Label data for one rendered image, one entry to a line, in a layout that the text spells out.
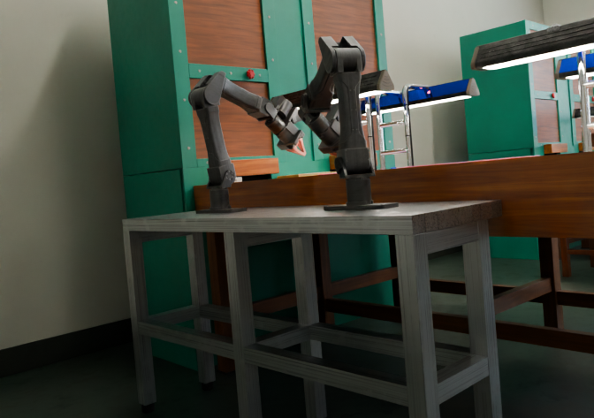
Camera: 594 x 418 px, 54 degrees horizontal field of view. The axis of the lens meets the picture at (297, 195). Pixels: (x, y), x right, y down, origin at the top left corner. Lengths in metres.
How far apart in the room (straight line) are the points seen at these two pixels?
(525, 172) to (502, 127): 3.39
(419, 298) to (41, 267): 2.11
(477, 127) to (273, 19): 2.51
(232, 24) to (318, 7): 0.57
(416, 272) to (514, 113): 3.68
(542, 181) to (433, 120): 3.76
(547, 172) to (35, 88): 2.31
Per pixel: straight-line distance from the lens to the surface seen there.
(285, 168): 2.75
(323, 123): 1.78
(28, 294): 2.97
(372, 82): 2.10
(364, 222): 1.25
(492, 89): 4.89
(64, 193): 3.01
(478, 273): 1.41
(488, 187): 1.50
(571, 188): 1.41
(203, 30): 2.61
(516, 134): 4.79
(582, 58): 1.93
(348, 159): 1.49
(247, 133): 2.65
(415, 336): 1.22
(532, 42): 1.80
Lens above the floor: 0.76
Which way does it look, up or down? 2 degrees down
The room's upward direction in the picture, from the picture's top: 5 degrees counter-clockwise
